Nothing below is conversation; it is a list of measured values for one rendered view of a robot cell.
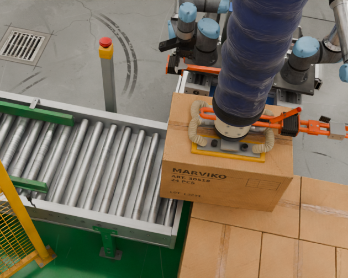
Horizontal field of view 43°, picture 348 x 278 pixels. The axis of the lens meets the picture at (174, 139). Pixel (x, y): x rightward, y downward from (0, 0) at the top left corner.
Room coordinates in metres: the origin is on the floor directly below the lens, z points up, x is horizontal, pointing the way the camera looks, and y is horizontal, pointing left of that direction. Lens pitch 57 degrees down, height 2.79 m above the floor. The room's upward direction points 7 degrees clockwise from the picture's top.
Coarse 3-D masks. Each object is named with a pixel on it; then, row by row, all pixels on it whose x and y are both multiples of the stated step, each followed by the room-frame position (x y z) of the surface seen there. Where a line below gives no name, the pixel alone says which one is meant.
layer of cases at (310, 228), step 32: (288, 192) 1.21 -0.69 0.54; (320, 192) 1.24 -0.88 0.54; (192, 224) 0.94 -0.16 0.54; (224, 224) 0.96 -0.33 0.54; (256, 224) 0.99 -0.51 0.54; (288, 224) 1.01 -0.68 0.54; (320, 224) 1.04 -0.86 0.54; (192, 256) 0.77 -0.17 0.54; (224, 256) 0.79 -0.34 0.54; (256, 256) 0.81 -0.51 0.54; (288, 256) 0.83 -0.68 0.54; (320, 256) 0.85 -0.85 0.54
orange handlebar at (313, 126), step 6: (192, 66) 1.47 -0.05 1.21; (198, 66) 1.48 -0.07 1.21; (204, 66) 1.48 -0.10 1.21; (210, 72) 1.46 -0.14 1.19; (216, 72) 1.46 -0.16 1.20; (204, 108) 1.23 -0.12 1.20; (210, 108) 1.23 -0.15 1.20; (204, 114) 1.20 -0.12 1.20; (300, 120) 1.23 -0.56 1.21; (312, 120) 1.23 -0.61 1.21; (264, 126) 1.18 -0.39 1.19; (270, 126) 1.18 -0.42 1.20; (276, 126) 1.18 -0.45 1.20; (312, 126) 1.20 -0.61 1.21; (318, 126) 1.20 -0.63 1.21; (324, 126) 1.21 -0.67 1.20; (312, 132) 1.17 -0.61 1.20; (318, 132) 1.17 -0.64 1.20; (324, 132) 1.18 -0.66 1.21
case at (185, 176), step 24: (192, 96) 1.40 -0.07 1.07; (168, 120) 1.24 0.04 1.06; (168, 144) 1.11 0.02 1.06; (288, 144) 1.18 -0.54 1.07; (168, 168) 1.02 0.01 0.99; (192, 168) 1.02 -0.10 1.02; (216, 168) 1.01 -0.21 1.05; (240, 168) 1.02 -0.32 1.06; (264, 168) 1.04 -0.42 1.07; (288, 168) 1.05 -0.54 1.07; (168, 192) 1.02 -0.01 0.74; (192, 192) 1.02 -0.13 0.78; (216, 192) 1.02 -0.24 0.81; (240, 192) 1.01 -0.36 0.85; (264, 192) 1.01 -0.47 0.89
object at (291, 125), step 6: (294, 114) 1.25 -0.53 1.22; (282, 120) 1.20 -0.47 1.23; (288, 120) 1.21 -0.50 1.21; (294, 120) 1.22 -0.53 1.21; (282, 126) 1.17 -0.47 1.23; (288, 126) 1.18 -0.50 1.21; (294, 126) 1.18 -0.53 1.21; (282, 132) 1.16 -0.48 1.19; (288, 132) 1.16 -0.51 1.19; (294, 132) 1.16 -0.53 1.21
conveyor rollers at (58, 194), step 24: (24, 120) 1.48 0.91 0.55; (0, 144) 1.30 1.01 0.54; (48, 144) 1.34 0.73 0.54; (72, 144) 1.36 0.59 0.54; (96, 144) 1.38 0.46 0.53; (120, 144) 1.39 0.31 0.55; (48, 168) 1.17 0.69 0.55; (72, 168) 1.20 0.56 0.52; (96, 168) 1.21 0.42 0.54; (120, 168) 1.24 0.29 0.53; (144, 168) 1.25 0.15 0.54; (24, 192) 1.01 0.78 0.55; (72, 192) 1.04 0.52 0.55; (96, 192) 1.07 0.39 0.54; (144, 192) 1.10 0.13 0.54; (168, 216) 0.97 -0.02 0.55
